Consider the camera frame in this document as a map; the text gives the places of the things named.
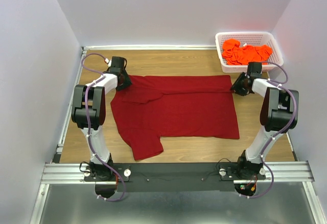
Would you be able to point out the white plastic laundry basket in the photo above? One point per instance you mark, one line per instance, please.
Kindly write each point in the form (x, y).
(250, 38)

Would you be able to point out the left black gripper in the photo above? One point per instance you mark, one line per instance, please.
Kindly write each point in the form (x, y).
(125, 81)

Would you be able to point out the aluminium front rail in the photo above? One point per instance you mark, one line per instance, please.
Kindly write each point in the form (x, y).
(283, 172)

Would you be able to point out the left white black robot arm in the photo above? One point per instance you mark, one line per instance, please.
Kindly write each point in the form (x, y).
(89, 113)

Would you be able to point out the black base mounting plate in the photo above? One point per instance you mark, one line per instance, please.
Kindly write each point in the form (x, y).
(169, 177)

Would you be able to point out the aluminium back rail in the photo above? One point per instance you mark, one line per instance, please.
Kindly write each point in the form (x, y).
(148, 47)

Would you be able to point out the dark red t-shirt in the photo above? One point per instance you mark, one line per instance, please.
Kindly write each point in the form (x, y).
(183, 106)

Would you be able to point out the orange t-shirt in basket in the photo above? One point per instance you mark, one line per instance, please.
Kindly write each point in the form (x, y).
(235, 54)

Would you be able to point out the aluminium rail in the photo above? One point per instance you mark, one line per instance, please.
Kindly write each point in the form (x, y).
(288, 137)
(148, 47)
(283, 172)
(61, 141)

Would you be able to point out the aluminium right side rail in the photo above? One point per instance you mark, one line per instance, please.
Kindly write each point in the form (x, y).
(288, 137)

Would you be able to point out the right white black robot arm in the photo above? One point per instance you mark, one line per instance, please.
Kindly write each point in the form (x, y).
(279, 114)

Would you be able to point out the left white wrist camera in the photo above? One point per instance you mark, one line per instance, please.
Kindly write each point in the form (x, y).
(108, 62)

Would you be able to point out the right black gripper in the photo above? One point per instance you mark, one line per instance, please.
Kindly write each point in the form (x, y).
(237, 86)

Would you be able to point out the aluminium left side rail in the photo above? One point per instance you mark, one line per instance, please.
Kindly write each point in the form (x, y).
(61, 141)

